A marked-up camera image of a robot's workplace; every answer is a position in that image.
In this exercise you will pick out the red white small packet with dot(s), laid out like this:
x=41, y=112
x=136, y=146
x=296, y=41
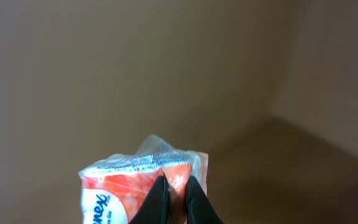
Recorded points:
x=114, y=189

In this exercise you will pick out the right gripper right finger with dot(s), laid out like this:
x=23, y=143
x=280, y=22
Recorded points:
x=199, y=209

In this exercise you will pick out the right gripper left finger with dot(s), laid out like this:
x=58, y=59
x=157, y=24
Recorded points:
x=154, y=209

